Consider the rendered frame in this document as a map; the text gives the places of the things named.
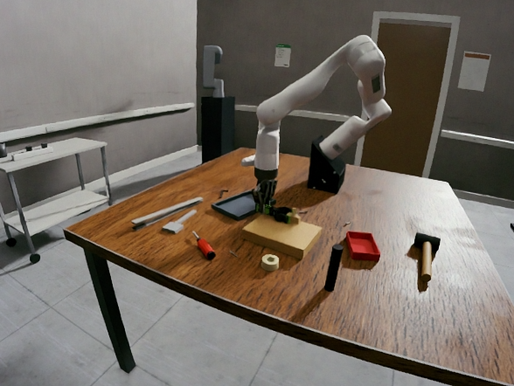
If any beige ring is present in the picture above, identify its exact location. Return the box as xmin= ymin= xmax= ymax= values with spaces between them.
xmin=261 ymin=254 xmax=279 ymax=271

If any pale wooden board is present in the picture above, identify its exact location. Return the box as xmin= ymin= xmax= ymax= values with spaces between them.
xmin=242 ymin=214 xmax=322 ymax=259

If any red rectangular tray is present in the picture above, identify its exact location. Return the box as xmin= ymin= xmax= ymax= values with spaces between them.
xmin=346 ymin=231 xmax=380 ymax=261

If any red screwdriver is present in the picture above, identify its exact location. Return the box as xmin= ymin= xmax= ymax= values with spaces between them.
xmin=193 ymin=231 xmax=216 ymax=259

